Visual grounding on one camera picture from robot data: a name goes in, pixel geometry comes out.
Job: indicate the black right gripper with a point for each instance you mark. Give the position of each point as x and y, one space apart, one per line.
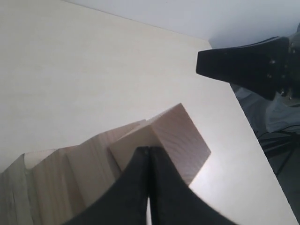
270 68

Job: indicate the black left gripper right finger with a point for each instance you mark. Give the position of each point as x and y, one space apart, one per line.
172 202

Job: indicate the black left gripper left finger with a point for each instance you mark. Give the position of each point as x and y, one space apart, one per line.
125 202

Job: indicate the second largest wooden cube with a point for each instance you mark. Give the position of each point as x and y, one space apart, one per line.
55 197

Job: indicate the smallest wooden cube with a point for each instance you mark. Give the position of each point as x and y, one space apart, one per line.
172 130

